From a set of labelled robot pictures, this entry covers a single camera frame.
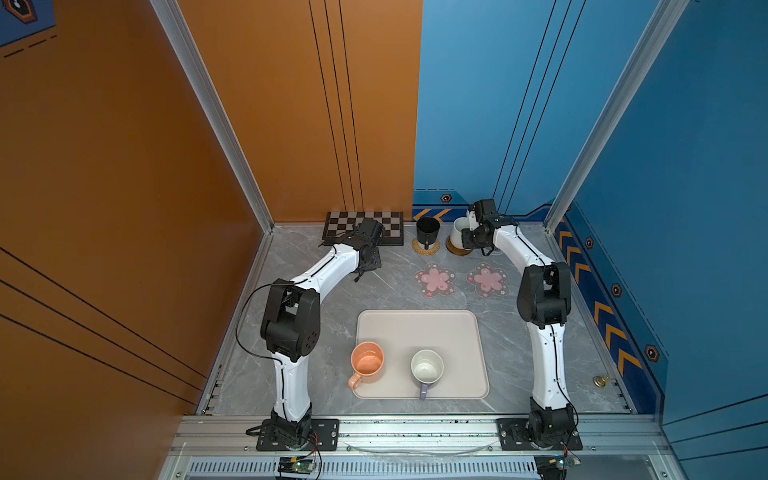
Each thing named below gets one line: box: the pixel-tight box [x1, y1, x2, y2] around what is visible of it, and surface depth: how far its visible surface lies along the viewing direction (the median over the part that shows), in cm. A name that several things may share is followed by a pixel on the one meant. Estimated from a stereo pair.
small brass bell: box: [592, 375, 609, 388], surface depth 82 cm
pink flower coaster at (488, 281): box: [466, 262, 509, 298], surface depth 105 cm
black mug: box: [416, 216, 441, 250], surface depth 110 cm
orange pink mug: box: [348, 341, 385, 391], surface depth 81 cm
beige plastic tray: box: [352, 309, 489, 400], surface depth 89 cm
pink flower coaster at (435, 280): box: [414, 262, 456, 299], surface depth 105 cm
